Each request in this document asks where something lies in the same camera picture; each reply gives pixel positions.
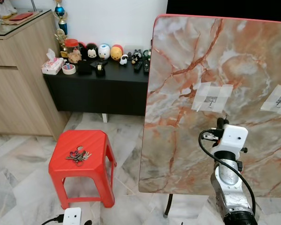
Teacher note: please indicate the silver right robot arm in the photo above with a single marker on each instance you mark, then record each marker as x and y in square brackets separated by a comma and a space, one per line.
[229, 187]

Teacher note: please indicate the taped metal hook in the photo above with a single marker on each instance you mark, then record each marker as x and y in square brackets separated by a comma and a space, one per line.
[280, 101]
[210, 99]

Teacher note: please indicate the bunch of keys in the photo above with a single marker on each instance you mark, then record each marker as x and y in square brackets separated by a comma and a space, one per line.
[78, 157]

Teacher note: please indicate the marble folding table red rim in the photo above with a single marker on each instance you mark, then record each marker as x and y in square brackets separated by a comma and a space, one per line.
[187, 140]

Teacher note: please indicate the red plastic stool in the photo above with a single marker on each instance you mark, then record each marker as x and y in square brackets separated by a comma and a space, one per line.
[93, 140]

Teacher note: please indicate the slim black remote control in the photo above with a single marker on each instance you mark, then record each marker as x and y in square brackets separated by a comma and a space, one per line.
[138, 66]

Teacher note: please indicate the black and white figure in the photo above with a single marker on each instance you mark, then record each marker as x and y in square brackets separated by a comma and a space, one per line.
[136, 56]

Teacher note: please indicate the small panda figure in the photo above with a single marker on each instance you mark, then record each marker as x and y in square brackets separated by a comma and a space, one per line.
[124, 59]

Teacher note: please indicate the black low sideboard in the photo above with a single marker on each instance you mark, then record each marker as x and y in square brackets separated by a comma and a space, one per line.
[103, 91]

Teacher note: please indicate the yellow round plush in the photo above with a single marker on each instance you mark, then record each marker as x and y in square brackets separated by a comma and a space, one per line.
[116, 53]

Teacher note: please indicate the black tape dispenser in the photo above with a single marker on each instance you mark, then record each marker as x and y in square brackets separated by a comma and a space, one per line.
[100, 69]

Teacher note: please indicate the white round plush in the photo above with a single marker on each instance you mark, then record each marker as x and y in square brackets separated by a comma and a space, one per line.
[104, 51]

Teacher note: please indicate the light wooden cabinet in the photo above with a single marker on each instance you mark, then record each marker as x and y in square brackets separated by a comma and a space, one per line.
[18, 93]

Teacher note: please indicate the black pouch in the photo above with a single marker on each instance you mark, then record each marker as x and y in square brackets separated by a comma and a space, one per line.
[85, 68]

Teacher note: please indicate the black mouse plush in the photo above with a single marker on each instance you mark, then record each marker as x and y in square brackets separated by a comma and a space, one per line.
[88, 51]

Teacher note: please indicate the white tape roll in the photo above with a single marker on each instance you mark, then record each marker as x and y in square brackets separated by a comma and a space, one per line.
[64, 70]

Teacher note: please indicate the pink white tissue pack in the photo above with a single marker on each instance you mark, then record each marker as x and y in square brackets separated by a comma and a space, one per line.
[52, 65]

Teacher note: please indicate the red lid clear jar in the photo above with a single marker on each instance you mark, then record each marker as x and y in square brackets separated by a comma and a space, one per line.
[72, 51]

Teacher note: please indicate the gold and blue trophy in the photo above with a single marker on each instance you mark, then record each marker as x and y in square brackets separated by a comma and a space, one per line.
[60, 11]

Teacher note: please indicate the red flat box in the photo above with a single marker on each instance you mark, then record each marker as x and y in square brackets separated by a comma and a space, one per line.
[21, 17]

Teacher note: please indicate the white figurine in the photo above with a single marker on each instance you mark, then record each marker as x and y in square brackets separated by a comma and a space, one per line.
[2, 9]

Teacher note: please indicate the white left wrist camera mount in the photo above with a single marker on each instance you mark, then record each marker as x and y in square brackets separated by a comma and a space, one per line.
[72, 217]

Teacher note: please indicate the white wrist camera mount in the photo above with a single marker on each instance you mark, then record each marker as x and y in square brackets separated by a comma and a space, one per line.
[72, 217]
[234, 138]

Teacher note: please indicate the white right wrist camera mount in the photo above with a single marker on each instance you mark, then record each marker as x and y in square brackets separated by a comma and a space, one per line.
[234, 138]

